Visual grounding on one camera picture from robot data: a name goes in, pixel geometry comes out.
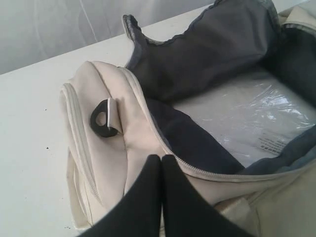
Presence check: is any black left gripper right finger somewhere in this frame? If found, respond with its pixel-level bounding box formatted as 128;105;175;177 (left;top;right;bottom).
161;155;249;237

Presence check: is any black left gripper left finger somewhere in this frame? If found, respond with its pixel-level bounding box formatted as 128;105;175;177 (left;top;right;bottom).
81;155;161;237

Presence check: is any beige fabric duffel bag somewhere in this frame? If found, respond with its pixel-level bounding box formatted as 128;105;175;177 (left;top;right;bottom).
61;0;316;237

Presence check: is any clear plastic wrapped packet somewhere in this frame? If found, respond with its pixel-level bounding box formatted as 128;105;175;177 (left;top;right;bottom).
174;77;316;167

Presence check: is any white backdrop curtain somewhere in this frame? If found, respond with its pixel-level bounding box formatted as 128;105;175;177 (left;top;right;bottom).
0;0;316;75

